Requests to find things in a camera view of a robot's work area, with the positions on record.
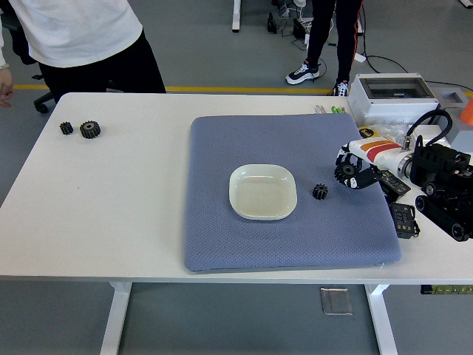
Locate large black steel gear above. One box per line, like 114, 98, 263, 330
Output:
79, 121, 102, 141
335, 162, 365, 184

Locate grey block with square recess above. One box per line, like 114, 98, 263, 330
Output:
437, 89, 470, 111

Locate white square dish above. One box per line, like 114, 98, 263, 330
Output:
228, 163, 298, 222

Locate black office chair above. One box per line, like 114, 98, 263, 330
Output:
0, 10, 123, 115

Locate blue-grey textured mat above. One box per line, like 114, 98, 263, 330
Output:
183, 114, 403, 274

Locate silver aluminium plate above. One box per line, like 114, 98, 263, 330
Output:
415, 124, 450, 143

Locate white background desk leg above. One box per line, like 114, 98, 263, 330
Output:
231, 0, 243, 33

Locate clear plastic parts bag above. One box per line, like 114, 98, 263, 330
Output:
372, 124, 412, 144

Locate black floor cable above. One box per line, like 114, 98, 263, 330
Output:
360, 0, 409, 74

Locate black power brick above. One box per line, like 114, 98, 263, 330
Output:
293, 18, 310, 40

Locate desk control panel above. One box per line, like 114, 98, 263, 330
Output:
420, 284, 473, 296

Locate orange cone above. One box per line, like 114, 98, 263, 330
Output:
459, 96, 473, 129

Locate grey electrical enclosure box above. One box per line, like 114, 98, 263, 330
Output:
347, 72, 440, 125

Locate person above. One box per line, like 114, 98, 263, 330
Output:
0, 0, 167, 108
285, 0, 365, 98

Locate person's right hand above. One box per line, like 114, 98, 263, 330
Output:
0, 68, 14, 108

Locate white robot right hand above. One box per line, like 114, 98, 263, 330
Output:
334, 138, 406, 190

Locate large grey box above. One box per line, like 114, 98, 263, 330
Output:
439, 106, 473, 152

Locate metal floor plate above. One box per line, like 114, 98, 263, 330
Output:
319, 287, 353, 317

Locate white table leg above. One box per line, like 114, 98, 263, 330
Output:
364, 283, 399, 355
100, 283, 133, 355

